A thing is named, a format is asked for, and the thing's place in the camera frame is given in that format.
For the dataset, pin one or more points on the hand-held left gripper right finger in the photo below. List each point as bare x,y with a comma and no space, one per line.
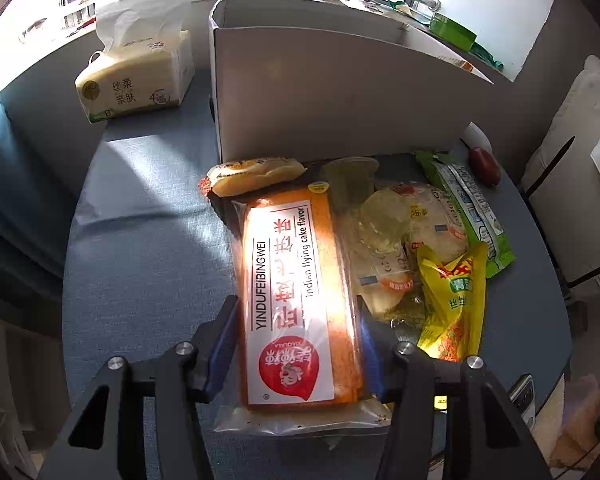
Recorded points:
369,355

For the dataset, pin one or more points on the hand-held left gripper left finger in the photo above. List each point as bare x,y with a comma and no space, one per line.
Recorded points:
223,345

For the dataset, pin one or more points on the orange cake packet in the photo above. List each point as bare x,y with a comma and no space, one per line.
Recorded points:
295,305

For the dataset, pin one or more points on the white cardboard box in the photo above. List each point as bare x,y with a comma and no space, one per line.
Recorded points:
330,95

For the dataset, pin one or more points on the clear wafer packet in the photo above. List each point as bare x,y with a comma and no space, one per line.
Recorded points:
387,285

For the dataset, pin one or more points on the yellow snack packet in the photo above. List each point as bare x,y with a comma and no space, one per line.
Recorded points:
452,305

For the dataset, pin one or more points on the clear jelly cup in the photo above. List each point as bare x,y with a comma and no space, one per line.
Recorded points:
349,176
377,220

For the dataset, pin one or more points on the white rice cracker packet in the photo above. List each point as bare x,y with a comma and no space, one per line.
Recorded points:
432,220

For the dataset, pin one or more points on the silver device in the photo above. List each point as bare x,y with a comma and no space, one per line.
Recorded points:
522,396

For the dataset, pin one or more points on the wrapped bread bun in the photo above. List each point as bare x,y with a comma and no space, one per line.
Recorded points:
252,174

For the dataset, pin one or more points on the green snack packet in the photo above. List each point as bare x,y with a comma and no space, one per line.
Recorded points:
467,210

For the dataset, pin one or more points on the red jujube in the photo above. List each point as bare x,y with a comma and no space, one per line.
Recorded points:
484,165

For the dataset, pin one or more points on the white pillow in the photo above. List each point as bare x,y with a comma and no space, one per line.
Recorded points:
570,170

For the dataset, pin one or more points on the tissue pack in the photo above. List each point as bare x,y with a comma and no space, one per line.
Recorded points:
136,72

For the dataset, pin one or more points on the green box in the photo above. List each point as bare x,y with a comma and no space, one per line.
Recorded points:
452,29

